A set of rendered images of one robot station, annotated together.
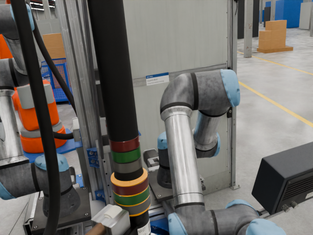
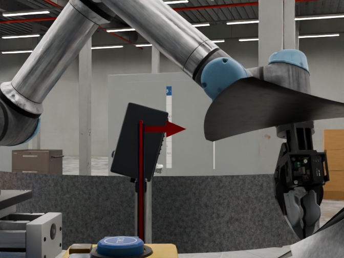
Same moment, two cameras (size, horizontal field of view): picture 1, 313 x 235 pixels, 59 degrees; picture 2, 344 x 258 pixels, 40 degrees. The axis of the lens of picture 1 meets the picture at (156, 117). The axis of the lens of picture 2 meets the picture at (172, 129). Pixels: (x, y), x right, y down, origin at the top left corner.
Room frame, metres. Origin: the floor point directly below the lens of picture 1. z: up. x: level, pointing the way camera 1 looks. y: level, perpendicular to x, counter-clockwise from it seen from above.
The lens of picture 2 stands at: (0.36, 0.77, 1.18)
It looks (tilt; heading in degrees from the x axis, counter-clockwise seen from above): 0 degrees down; 289
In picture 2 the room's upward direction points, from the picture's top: straight up
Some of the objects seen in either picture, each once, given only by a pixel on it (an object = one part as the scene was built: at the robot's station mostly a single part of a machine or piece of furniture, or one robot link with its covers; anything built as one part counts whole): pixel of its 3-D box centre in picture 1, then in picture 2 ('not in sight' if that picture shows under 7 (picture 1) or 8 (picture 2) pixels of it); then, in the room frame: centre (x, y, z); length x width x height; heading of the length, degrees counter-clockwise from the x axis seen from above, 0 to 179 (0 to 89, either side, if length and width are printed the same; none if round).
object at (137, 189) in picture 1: (129, 180); not in sight; (0.28, 0.04, 1.57); 0.04 x 0.04 x 0.01
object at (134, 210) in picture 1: (132, 198); not in sight; (0.28, 0.04, 1.54); 0.04 x 0.04 x 0.01
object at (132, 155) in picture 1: (125, 150); not in sight; (0.28, 0.04, 1.61); 0.03 x 0.03 x 0.01
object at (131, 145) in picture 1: (124, 140); not in sight; (0.28, 0.04, 1.62); 0.03 x 0.03 x 0.01
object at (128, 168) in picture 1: (127, 161); not in sight; (0.28, 0.04, 1.59); 0.03 x 0.03 x 0.01
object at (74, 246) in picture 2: not in sight; (81, 249); (0.56, 0.41, 1.08); 0.02 x 0.02 x 0.01; 21
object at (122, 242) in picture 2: not in sight; (120, 248); (0.53, 0.40, 1.08); 0.04 x 0.04 x 0.02
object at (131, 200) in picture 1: (131, 190); not in sight; (0.28, 0.04, 1.55); 0.04 x 0.04 x 0.01
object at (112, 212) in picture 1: (113, 217); not in sight; (0.25, 0.06, 1.54); 0.02 x 0.02 x 0.02; 56
